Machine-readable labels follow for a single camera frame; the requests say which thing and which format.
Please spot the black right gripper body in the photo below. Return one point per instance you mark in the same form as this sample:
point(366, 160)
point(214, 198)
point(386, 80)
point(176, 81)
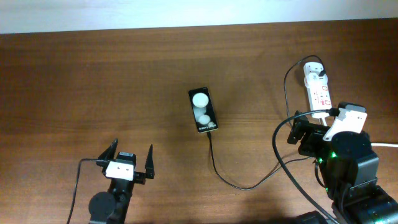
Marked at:
point(312, 143)

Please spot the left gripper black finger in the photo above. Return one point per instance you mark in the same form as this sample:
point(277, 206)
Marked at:
point(149, 166)
point(109, 153)

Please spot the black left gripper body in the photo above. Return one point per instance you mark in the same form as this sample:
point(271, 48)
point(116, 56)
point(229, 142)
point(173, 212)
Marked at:
point(138, 177)

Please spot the black Samsung Galaxy phone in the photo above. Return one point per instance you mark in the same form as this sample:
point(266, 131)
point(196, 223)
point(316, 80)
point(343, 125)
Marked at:
point(203, 110)

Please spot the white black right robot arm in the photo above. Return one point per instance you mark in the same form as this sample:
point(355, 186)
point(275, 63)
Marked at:
point(348, 166)

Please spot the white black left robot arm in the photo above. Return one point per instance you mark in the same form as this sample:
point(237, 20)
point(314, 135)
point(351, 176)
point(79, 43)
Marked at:
point(111, 206)

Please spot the white charger plug adapter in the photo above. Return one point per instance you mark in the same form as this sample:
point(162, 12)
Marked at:
point(315, 74)

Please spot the white power strip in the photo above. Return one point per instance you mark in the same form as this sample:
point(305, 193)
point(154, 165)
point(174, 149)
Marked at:
point(319, 97)

